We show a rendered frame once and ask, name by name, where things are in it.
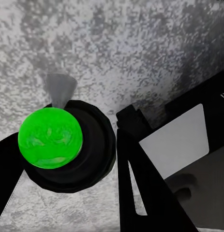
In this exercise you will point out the insectifuge atomizer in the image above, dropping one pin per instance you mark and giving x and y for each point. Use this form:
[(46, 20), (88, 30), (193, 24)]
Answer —
[(69, 145)]

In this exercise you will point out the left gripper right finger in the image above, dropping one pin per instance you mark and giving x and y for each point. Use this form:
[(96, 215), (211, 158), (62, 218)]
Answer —
[(164, 212)]

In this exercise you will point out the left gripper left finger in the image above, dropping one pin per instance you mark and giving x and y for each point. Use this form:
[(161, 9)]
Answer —
[(10, 168)]

